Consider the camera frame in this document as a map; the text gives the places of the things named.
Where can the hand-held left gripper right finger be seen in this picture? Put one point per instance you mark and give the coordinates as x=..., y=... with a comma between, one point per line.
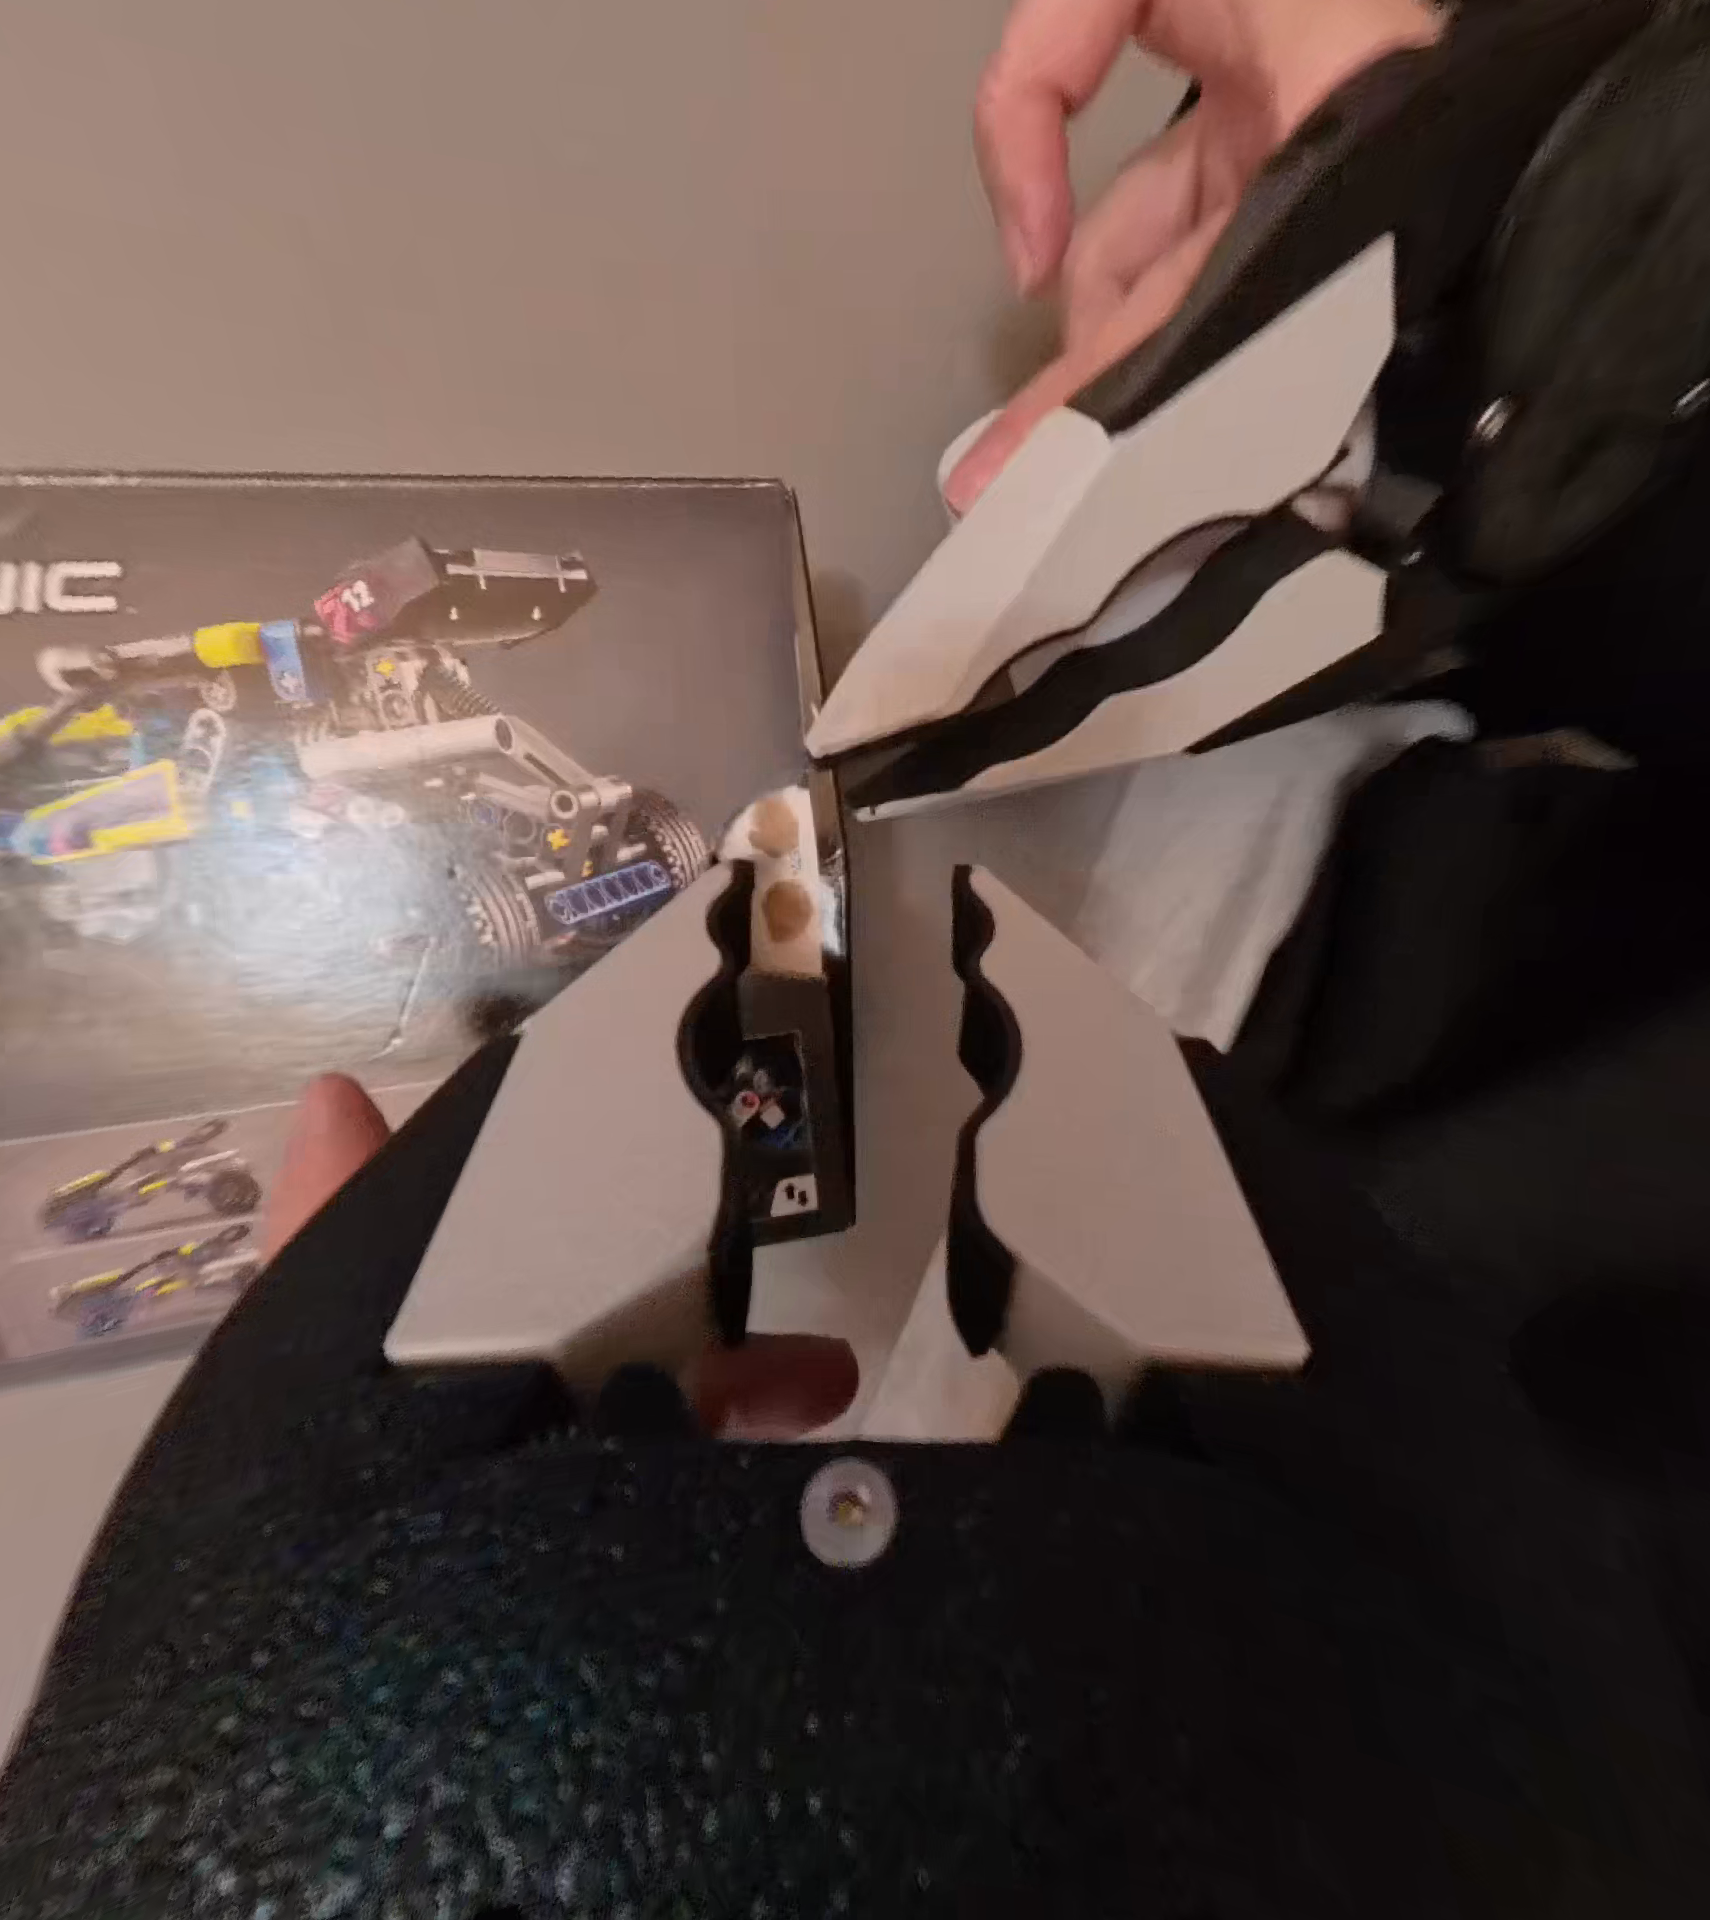
x=1140, y=1185

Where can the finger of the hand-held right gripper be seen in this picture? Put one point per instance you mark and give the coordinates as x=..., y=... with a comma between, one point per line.
x=1244, y=674
x=1064, y=585

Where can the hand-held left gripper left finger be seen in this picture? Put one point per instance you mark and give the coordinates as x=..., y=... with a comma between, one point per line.
x=571, y=1171

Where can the dark lego set box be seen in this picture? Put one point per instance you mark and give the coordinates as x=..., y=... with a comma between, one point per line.
x=345, y=901

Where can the person's left hand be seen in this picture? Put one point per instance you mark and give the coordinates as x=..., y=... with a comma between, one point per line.
x=322, y=1154

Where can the person's right hand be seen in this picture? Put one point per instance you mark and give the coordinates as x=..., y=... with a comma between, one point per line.
x=1171, y=195

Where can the white cloth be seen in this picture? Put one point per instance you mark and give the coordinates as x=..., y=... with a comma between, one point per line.
x=1244, y=884

